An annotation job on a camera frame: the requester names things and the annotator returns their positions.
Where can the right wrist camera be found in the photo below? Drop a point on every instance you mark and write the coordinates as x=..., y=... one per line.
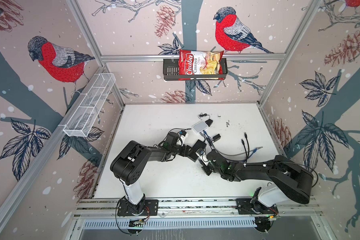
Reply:
x=203, y=158

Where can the aluminium mounting rail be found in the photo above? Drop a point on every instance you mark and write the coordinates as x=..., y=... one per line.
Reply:
x=212, y=207

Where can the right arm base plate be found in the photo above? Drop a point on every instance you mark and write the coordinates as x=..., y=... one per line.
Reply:
x=248, y=207

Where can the red cassava chips bag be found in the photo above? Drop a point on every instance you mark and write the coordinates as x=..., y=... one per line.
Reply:
x=200, y=63

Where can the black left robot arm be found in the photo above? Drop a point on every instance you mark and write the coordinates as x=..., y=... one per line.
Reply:
x=132, y=160

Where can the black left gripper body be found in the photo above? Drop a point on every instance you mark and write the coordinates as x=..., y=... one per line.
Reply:
x=178, y=150

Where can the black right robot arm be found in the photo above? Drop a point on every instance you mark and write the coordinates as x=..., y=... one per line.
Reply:
x=287, y=181

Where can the white wire mesh shelf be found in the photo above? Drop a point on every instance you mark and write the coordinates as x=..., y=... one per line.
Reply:
x=86, y=113

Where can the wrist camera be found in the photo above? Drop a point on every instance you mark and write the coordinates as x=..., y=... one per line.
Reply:
x=182, y=136
x=203, y=158

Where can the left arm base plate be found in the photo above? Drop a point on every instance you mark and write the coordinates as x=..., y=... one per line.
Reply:
x=143, y=208

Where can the black wall basket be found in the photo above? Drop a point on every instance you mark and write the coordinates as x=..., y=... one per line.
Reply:
x=171, y=72

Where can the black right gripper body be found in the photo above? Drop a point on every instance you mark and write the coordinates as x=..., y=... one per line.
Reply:
x=208, y=168

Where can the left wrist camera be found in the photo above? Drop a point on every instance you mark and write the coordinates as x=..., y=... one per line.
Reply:
x=182, y=136

